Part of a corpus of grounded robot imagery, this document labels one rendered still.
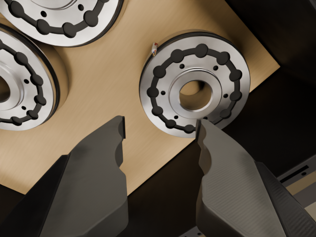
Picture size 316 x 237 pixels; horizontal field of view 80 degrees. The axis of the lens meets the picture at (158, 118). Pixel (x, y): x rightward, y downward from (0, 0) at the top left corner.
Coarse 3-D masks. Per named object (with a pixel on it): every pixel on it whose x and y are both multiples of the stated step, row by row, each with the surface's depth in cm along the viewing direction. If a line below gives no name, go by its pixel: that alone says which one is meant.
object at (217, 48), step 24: (168, 48) 15; (192, 48) 16; (216, 48) 15; (144, 72) 16; (168, 72) 16; (216, 72) 16; (240, 72) 17; (144, 96) 18; (240, 96) 18; (168, 120) 19; (192, 120) 19; (216, 120) 19
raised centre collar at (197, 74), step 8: (184, 72) 16; (192, 72) 16; (200, 72) 16; (208, 72) 16; (176, 80) 16; (184, 80) 16; (192, 80) 16; (200, 80) 16; (208, 80) 16; (216, 80) 16; (176, 88) 17; (216, 88) 17; (168, 96) 17; (176, 96) 17; (216, 96) 17; (176, 104) 17; (208, 104) 18; (216, 104) 17; (176, 112) 18; (184, 112) 18; (192, 112) 18; (200, 112) 18; (208, 112) 18
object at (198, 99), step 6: (204, 84) 20; (204, 90) 19; (180, 96) 19; (186, 96) 21; (192, 96) 20; (198, 96) 20; (204, 96) 19; (186, 102) 19; (192, 102) 19; (198, 102) 19; (204, 102) 18
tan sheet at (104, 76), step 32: (128, 0) 16; (160, 0) 16; (192, 0) 16; (224, 0) 16; (128, 32) 18; (160, 32) 18; (224, 32) 18; (64, 64) 19; (96, 64) 19; (128, 64) 19; (256, 64) 19; (96, 96) 21; (128, 96) 21; (32, 128) 23; (64, 128) 23; (96, 128) 23; (128, 128) 23; (0, 160) 26; (32, 160) 26; (128, 160) 26; (160, 160) 26; (128, 192) 29
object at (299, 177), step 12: (300, 0) 8; (312, 0) 8; (312, 12) 8; (300, 156) 13; (312, 156) 12; (288, 168) 13; (300, 168) 13; (312, 168) 13; (288, 180) 14; (192, 228) 17
